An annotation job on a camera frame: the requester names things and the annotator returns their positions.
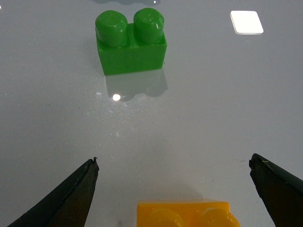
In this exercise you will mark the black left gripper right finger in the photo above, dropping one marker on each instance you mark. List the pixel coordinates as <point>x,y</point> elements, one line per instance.
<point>280,191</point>

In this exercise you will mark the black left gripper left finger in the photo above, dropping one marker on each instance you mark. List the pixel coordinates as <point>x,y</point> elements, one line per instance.
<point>68,204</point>

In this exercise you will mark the yellow toy block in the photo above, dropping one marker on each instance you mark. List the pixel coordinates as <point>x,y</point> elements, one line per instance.
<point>185,213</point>

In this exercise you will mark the green toy block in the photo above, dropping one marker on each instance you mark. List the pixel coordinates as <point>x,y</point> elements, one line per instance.
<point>130,47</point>

